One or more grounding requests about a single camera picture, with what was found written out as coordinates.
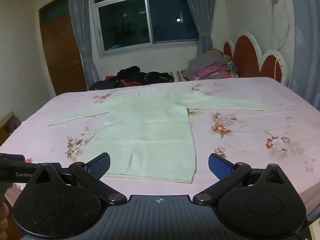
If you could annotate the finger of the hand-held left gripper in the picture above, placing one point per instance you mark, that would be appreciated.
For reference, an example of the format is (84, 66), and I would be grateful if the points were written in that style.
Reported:
(12, 157)

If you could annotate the brown wooden door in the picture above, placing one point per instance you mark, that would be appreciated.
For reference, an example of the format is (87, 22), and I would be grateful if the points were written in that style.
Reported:
(60, 55)

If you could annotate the red garment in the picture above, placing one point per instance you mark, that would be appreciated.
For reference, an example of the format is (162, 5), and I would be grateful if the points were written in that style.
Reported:
(126, 83)

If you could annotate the blue patterned curtain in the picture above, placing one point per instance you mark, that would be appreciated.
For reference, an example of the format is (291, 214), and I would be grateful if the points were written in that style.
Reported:
(305, 42)

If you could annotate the grey striped sheet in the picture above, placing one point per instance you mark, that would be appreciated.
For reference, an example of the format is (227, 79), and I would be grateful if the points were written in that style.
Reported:
(176, 76)

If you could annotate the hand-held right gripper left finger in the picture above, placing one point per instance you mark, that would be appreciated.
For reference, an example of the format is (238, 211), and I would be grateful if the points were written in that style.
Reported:
(100, 166)

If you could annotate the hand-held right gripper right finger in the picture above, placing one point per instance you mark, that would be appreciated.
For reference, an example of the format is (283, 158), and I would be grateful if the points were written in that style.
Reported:
(220, 166)

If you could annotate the white knit sweater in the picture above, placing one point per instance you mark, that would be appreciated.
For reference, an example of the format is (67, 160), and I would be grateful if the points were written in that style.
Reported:
(150, 135)

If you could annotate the window with white frame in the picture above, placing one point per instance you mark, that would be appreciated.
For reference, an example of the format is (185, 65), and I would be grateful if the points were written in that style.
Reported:
(125, 25)

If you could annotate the pile of black clothes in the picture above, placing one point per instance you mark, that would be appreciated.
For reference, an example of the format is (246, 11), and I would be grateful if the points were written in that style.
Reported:
(130, 72)

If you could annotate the pile of folded clothes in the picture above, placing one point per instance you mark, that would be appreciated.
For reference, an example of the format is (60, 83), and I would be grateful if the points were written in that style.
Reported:
(207, 67)

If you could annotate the wooden furniture edge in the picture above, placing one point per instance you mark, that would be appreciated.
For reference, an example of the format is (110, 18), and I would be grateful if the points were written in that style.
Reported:
(7, 127)

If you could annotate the grey blue curtain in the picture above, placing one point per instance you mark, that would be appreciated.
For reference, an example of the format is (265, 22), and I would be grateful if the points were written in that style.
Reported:
(80, 30)
(202, 17)

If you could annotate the person's left hand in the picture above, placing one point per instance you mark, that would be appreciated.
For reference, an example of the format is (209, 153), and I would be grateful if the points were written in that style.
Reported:
(3, 215)

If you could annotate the red and white headboard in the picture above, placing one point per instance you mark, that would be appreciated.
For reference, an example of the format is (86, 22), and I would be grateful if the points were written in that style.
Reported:
(246, 55)

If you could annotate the pink floral bed sheet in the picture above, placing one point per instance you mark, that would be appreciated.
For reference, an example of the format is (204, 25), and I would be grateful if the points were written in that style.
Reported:
(250, 105)

